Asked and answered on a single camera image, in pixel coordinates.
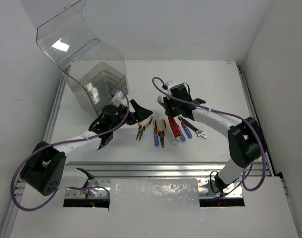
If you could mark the red blue screwdriver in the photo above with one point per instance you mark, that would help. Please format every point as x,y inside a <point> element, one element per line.
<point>186,129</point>
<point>155,135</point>
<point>183,138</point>

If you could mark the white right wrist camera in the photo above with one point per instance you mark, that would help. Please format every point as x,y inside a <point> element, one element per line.
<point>168,85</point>

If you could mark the black handled adjustable wrench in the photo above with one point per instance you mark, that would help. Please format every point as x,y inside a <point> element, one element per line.
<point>199,133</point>

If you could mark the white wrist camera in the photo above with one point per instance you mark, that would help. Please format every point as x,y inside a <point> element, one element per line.
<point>119,99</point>
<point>168,85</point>

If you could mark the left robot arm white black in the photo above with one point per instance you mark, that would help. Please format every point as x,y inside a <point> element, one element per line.
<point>44,170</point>

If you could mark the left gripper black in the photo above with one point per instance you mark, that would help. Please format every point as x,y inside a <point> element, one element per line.
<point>131,115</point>

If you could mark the red handled adjustable wrench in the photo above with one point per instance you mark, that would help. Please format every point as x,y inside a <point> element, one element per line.
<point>172,123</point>

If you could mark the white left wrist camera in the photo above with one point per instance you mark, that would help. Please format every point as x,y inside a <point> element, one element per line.
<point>119,99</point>

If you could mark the yellow black long-nose pliers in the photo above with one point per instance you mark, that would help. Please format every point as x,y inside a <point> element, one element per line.
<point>161,132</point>

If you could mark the clear stacked plastic container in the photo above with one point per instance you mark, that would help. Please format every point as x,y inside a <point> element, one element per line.
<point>93,73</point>

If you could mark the yellow black needle-nose pliers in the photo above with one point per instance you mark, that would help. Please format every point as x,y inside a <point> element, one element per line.
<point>142,128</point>

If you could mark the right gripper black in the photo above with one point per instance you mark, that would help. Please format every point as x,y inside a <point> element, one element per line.
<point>171,113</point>

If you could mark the aluminium frame rail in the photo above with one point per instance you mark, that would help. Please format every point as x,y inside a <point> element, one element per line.
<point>153,191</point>

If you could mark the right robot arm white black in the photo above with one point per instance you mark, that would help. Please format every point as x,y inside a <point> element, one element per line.
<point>242,136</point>

